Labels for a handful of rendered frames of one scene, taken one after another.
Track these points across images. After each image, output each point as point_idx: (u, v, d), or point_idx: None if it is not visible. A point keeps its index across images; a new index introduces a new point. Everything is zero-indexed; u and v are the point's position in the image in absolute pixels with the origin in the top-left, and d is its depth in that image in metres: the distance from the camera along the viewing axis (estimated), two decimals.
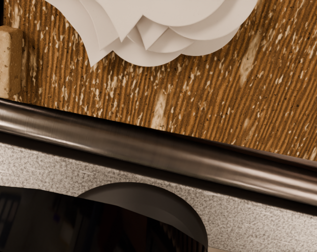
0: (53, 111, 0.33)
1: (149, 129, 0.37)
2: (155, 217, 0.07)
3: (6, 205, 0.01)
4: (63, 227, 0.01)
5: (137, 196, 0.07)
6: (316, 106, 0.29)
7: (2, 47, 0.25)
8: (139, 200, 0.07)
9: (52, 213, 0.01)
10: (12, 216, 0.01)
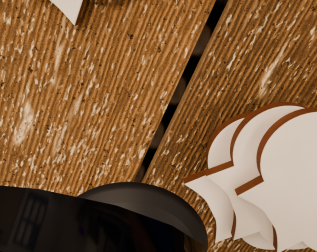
0: None
1: None
2: (155, 217, 0.07)
3: (6, 205, 0.01)
4: (63, 227, 0.01)
5: (137, 196, 0.07)
6: None
7: None
8: (139, 200, 0.07)
9: (52, 213, 0.01)
10: (12, 216, 0.01)
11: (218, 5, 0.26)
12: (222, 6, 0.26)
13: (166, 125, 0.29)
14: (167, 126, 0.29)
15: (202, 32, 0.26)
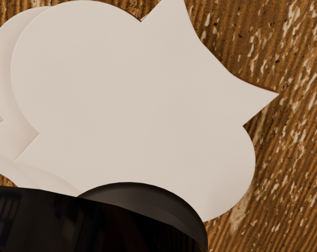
0: None
1: None
2: (155, 217, 0.07)
3: (6, 205, 0.01)
4: (63, 227, 0.01)
5: (137, 196, 0.07)
6: None
7: None
8: (139, 200, 0.07)
9: (52, 213, 0.01)
10: (12, 216, 0.01)
11: None
12: None
13: None
14: None
15: None
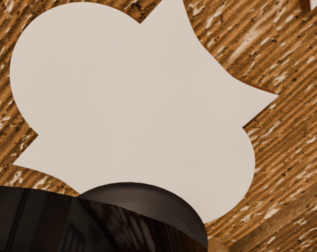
0: None
1: None
2: (155, 217, 0.07)
3: (6, 205, 0.01)
4: (63, 227, 0.01)
5: (137, 196, 0.07)
6: None
7: None
8: (139, 200, 0.07)
9: (52, 213, 0.01)
10: (12, 216, 0.01)
11: None
12: None
13: None
14: None
15: None
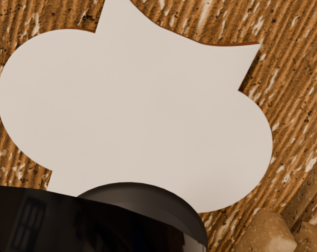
0: None
1: None
2: (155, 217, 0.07)
3: (6, 205, 0.01)
4: (63, 227, 0.01)
5: (137, 196, 0.07)
6: None
7: None
8: (139, 200, 0.07)
9: (52, 213, 0.01)
10: (12, 216, 0.01)
11: None
12: None
13: None
14: None
15: None
